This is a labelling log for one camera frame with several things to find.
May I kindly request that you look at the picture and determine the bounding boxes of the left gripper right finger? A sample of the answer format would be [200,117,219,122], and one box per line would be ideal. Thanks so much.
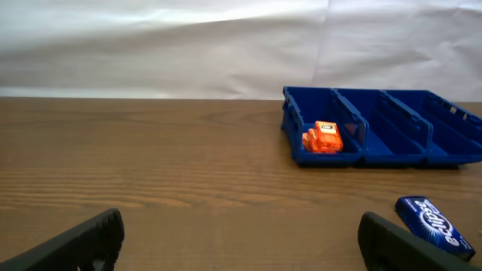
[357,211,482,271]

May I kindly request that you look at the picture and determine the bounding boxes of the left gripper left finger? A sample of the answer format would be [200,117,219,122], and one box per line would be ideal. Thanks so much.
[0,208,125,271]

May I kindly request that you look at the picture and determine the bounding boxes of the blue candy pack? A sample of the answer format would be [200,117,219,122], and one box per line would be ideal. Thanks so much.
[394,195,477,262]

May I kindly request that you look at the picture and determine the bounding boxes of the orange candy box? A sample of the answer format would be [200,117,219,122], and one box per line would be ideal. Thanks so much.
[301,128,319,154]
[313,120,344,154]

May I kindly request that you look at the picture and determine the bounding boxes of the blue tray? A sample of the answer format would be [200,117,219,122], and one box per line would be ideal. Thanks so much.
[280,86,482,169]

